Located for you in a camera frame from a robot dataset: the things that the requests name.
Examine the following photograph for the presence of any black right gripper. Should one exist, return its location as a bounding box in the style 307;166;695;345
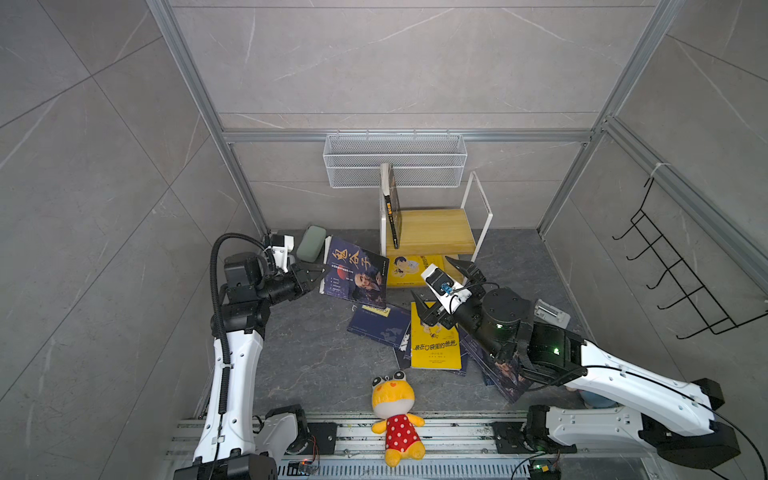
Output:
411;255;512;364

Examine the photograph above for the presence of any yellow cartoon book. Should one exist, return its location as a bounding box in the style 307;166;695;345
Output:
410;302;462;371

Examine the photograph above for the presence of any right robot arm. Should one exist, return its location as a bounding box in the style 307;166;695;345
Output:
414;259;741;470

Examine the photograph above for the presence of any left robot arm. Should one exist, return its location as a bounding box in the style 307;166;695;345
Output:
174;232;328;480

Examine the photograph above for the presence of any mint green case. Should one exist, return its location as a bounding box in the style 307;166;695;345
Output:
295;225;327;263

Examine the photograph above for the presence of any yellow book on lower shelf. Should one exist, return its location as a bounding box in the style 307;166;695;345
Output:
387;255;445;288

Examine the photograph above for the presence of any white wooden two-tier shelf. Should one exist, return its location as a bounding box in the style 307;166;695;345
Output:
379;172;494;279

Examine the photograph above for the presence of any navy book with yellow label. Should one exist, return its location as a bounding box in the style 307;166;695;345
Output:
347;305;411;348

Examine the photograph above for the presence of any white metal phone stand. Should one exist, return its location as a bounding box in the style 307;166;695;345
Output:
533;299;571;329

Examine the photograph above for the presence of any black upright book on shelf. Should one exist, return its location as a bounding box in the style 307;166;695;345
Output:
380;162;402;249

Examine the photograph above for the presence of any yellow frog plush toy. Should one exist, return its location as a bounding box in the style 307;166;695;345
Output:
371;370;426;468

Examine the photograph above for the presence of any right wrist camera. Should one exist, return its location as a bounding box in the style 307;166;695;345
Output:
421;264;462;299

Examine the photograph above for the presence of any white wire mesh basket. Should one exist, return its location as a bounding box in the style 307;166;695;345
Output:
323;133;468;189

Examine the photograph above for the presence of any black wire hook rack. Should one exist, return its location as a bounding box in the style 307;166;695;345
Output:
611;178;767;340

